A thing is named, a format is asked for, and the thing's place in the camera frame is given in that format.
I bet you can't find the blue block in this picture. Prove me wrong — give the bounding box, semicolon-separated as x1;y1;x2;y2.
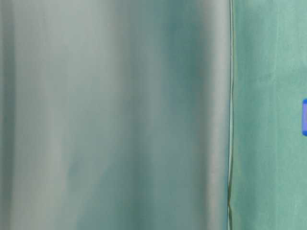
302;99;307;136

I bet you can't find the green table cloth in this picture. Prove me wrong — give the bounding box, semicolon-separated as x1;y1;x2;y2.
229;0;307;230

